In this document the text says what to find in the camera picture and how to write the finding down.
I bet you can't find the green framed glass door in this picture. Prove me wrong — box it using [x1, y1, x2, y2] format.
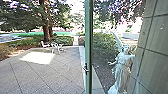
[83, 0, 168, 94]

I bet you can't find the green hedge bush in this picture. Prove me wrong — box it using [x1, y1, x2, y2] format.
[92, 31, 120, 63]

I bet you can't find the low green hedge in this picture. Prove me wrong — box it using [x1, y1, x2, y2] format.
[51, 34, 75, 47]

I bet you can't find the pale outdoor bench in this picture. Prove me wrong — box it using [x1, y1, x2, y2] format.
[39, 40, 52, 50]

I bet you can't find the leafy tree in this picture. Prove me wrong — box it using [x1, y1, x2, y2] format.
[0, 0, 76, 43]

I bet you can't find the reddish low shrub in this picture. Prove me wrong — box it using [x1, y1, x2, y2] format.
[0, 35, 44, 61]

